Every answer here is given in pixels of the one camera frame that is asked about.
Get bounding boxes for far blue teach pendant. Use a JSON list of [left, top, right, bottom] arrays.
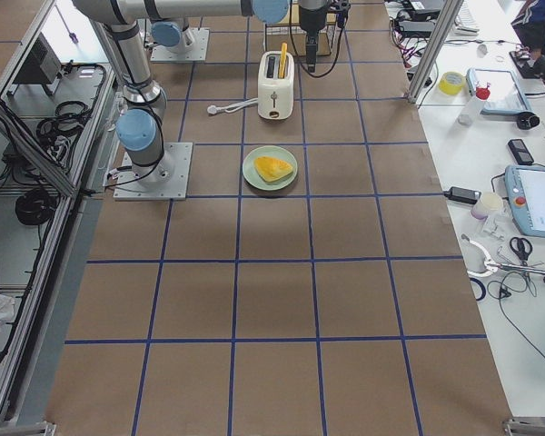
[[466, 68, 531, 115]]

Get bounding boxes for light green plate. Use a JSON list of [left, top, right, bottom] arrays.
[[243, 145, 298, 191]]

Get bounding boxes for black scissors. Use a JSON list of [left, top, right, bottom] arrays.
[[509, 236, 533, 266]]

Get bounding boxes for near blue teach pendant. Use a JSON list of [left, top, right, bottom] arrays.
[[504, 165, 545, 238]]

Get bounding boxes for white two-slot toaster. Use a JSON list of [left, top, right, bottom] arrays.
[[257, 51, 294, 120]]

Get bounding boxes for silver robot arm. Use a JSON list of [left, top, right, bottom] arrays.
[[74, 0, 292, 106], [151, 17, 194, 54]]

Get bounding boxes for blue teach pendant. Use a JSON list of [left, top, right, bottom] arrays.
[[504, 165, 545, 238], [466, 68, 531, 115]]

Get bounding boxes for toast slice in toaster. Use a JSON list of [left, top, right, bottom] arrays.
[[278, 42, 288, 79]]

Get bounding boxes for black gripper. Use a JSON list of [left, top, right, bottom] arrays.
[[298, 4, 327, 73]]

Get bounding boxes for yellow tape roll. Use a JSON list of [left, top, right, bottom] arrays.
[[438, 71, 466, 95]]

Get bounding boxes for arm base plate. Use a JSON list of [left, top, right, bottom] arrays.
[[151, 23, 210, 63], [113, 143, 193, 201]]

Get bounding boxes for black power adapter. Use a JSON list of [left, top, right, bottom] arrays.
[[443, 186, 481, 204]]

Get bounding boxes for white paper cup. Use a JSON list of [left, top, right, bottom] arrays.
[[471, 192, 503, 220]]

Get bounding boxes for yellow bread wedge on plate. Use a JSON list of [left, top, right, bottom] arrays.
[[253, 155, 293, 183]]

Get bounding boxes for aluminium frame post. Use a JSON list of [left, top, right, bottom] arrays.
[[407, 0, 463, 104]]

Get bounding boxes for wire basket with checked cloth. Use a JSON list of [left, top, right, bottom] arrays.
[[263, 5, 337, 56]]

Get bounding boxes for clear bottle red cap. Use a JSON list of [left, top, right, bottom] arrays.
[[457, 86, 491, 126]]

